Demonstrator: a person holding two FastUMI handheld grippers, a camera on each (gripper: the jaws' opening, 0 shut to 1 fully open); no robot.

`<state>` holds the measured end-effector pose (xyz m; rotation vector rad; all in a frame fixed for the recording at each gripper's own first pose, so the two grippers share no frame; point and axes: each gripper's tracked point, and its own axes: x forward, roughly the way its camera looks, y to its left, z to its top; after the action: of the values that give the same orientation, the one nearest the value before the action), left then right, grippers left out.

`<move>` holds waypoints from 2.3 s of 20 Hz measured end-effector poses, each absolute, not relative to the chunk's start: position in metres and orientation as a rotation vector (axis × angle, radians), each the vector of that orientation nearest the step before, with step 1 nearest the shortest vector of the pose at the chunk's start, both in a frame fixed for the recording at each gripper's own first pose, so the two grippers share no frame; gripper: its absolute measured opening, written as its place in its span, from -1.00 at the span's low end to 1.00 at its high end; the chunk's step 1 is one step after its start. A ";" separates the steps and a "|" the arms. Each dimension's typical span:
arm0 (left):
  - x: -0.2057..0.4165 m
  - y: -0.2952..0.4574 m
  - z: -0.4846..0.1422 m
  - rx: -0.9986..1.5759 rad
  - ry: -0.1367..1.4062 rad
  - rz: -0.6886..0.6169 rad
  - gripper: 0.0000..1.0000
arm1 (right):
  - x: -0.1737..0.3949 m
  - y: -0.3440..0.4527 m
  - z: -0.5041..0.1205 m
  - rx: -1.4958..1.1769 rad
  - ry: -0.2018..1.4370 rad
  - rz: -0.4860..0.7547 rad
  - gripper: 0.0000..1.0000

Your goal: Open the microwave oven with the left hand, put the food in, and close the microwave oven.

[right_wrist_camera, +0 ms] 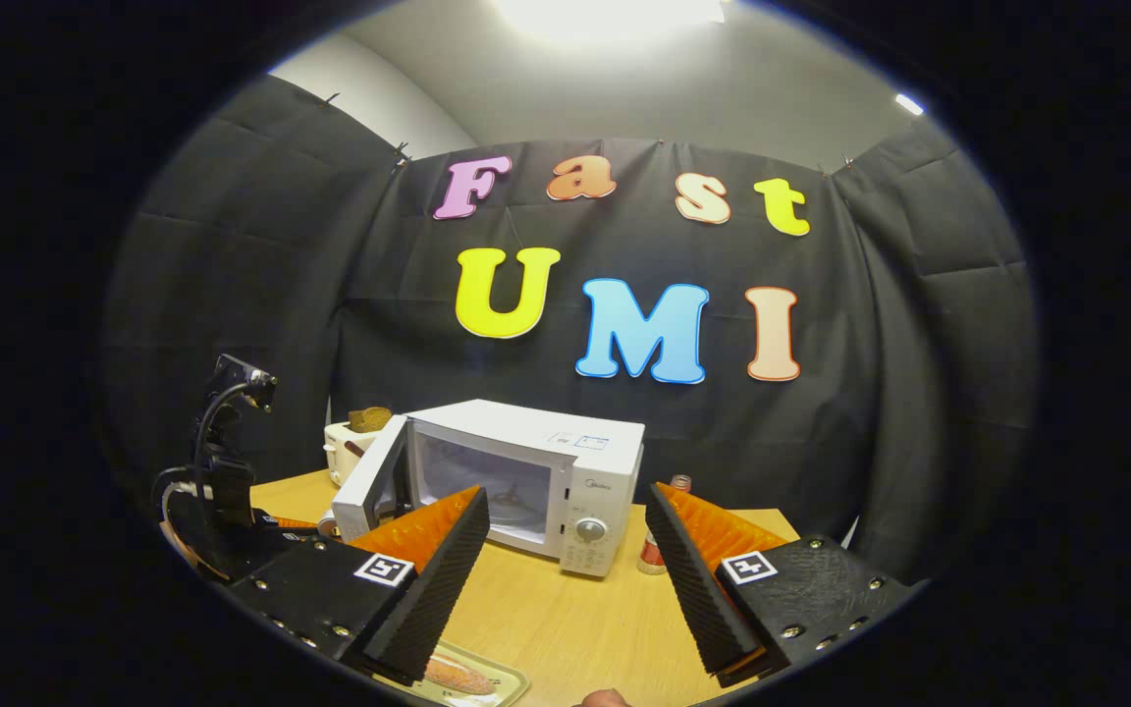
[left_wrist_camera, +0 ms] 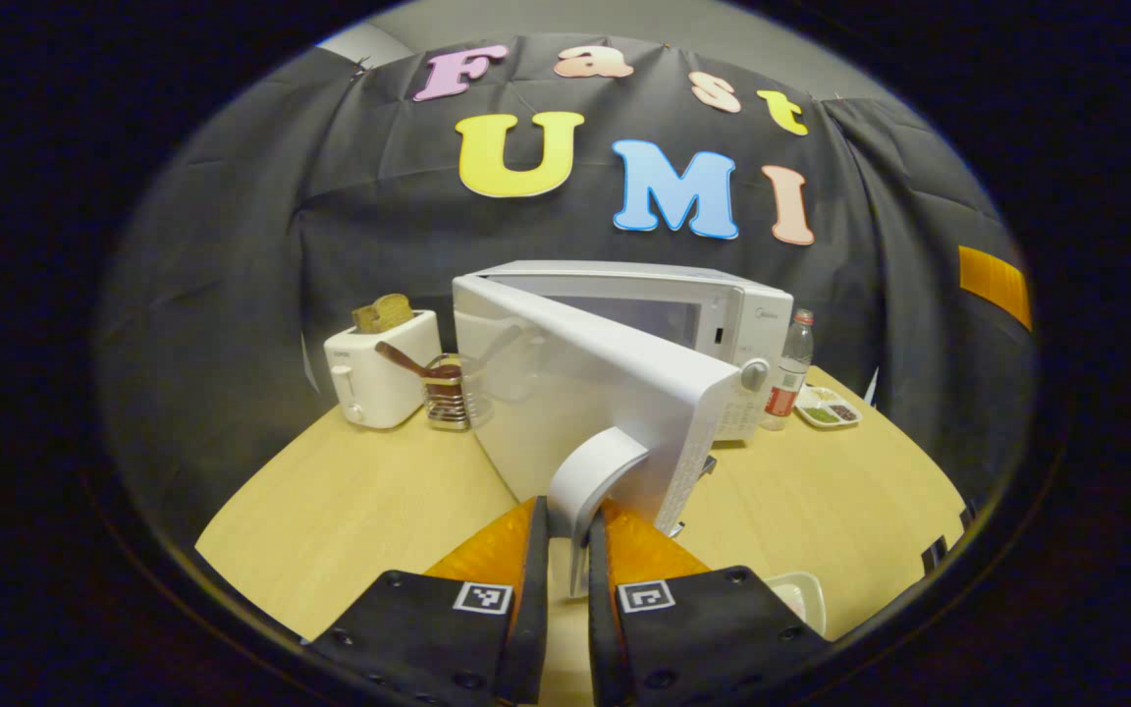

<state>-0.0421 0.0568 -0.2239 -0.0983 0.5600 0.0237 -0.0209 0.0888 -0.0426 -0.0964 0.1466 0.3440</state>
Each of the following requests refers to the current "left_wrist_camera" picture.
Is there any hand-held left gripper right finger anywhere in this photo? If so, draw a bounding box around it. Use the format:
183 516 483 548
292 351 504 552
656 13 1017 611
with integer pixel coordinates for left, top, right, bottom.
587 499 832 707

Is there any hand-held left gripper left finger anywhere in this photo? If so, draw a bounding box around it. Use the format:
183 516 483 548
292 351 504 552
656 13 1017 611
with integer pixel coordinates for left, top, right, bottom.
305 496 552 707

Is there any white microwave oven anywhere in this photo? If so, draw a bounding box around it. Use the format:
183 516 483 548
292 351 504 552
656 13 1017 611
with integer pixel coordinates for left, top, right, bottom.
451 260 794 598

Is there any small white plate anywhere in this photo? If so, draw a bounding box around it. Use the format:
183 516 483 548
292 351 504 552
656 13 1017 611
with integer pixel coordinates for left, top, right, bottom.
765 572 828 637

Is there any white divided dish of beans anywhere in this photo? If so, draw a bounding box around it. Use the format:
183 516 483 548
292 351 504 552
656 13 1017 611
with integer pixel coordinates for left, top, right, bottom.
794 385 863 430

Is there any clear bottle with red label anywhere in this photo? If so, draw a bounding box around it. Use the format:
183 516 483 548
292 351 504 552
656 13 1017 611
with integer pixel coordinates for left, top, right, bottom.
760 309 815 432

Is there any white toaster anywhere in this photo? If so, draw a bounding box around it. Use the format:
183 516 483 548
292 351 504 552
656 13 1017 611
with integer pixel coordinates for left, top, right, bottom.
323 310 443 430

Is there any brown bread slice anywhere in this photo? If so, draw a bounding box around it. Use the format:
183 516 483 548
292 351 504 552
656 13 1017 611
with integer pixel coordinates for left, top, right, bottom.
351 293 415 335

